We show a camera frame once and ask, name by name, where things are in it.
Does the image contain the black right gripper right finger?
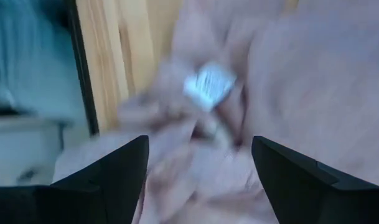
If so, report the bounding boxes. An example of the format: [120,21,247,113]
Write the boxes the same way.
[251,135,379,224]

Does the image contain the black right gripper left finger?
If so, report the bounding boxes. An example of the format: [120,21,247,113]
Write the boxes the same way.
[0,135,150,224]

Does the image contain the black metal table frame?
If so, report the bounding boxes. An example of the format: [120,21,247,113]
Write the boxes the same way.
[64,0,100,137]

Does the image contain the lilac pink knit sweater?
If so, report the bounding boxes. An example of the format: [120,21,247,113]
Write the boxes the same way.
[52,0,379,224]

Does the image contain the white garment tag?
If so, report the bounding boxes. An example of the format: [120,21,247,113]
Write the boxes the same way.
[182,61,237,112]

